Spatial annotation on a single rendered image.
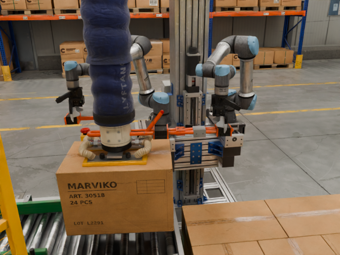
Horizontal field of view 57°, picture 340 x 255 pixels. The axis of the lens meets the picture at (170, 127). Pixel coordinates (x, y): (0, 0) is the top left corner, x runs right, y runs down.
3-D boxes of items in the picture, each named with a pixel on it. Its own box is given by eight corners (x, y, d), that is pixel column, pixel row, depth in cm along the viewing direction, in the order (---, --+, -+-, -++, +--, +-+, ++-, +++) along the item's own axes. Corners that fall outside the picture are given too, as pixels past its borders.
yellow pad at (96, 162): (82, 167, 167) (81, 158, 165) (86, 158, 176) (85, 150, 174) (146, 165, 168) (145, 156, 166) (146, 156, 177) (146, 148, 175)
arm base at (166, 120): (150, 121, 238) (150, 109, 235) (170, 120, 241) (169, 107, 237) (152, 128, 225) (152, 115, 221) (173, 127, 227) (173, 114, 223)
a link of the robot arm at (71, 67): (80, 61, 186) (67, 63, 181) (82, 79, 190) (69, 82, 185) (74, 59, 192) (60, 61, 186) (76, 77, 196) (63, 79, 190)
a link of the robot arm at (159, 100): (160, 115, 221) (160, 96, 216) (148, 111, 230) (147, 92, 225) (172, 111, 229) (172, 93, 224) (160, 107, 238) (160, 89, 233)
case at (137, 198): (66, 236, 176) (55, 173, 161) (82, 195, 213) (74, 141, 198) (173, 231, 178) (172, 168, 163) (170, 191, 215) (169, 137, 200)
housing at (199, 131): (193, 137, 175) (193, 130, 173) (192, 133, 181) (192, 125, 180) (206, 137, 175) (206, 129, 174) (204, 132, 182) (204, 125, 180)
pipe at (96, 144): (82, 159, 167) (80, 149, 165) (91, 140, 191) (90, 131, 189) (146, 157, 168) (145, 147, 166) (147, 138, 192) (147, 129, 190)
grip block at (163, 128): (153, 140, 173) (153, 130, 171) (153, 133, 182) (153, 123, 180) (168, 139, 173) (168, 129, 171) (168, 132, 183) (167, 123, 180)
